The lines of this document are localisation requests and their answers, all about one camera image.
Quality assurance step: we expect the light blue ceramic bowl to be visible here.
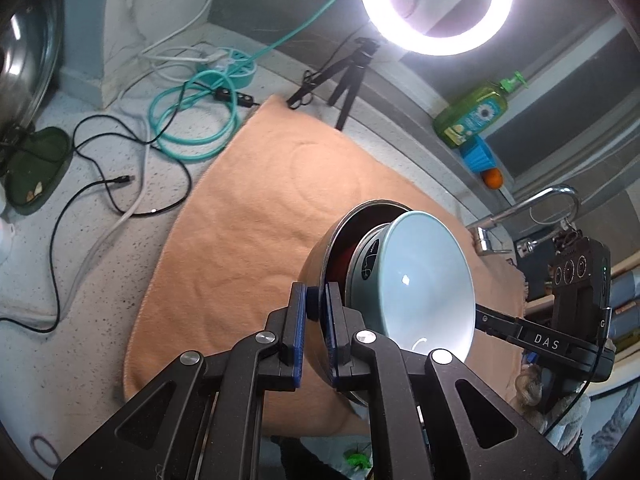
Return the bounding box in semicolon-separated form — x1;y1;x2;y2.
345;210;476;361

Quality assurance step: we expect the red steel bowl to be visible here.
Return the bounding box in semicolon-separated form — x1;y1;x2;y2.
321;200;408;296

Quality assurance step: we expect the large stainless steel bowl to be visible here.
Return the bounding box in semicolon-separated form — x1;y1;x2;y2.
298;213;386;387

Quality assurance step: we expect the chrome kitchen faucet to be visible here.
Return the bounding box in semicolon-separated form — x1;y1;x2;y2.
468;185;583;257

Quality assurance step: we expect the gloved right hand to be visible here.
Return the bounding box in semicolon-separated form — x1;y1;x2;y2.
510;364;591;455

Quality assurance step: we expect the beige towel mat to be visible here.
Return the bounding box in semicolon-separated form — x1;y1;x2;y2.
121;93;532;438

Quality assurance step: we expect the orange fruit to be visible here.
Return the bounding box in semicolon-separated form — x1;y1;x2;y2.
480;167;504;190

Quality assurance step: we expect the blue plastic cup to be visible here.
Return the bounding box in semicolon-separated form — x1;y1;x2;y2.
459;136;497;174

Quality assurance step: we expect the green dish soap bottle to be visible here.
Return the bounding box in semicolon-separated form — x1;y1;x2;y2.
433;72;527;148

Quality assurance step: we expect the green glass dish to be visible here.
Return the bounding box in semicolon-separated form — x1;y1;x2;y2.
1;127;73;216

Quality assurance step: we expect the black tripod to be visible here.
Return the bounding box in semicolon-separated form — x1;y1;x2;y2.
285;36;382;132

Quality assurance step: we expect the steel pot lid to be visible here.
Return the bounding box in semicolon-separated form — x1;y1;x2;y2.
1;0;63;131

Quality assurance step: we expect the white cable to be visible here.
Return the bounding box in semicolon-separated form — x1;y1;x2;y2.
0;0;237;321

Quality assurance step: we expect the teal coiled cable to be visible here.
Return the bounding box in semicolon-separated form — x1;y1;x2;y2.
147;0;362;163

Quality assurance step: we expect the black inline switch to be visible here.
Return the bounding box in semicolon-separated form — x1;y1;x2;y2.
214;87;255;108

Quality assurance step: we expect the teal cable reel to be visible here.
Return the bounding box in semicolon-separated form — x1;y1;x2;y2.
195;48;257;90

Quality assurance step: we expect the ring light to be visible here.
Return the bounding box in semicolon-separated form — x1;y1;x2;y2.
361;0;513;56

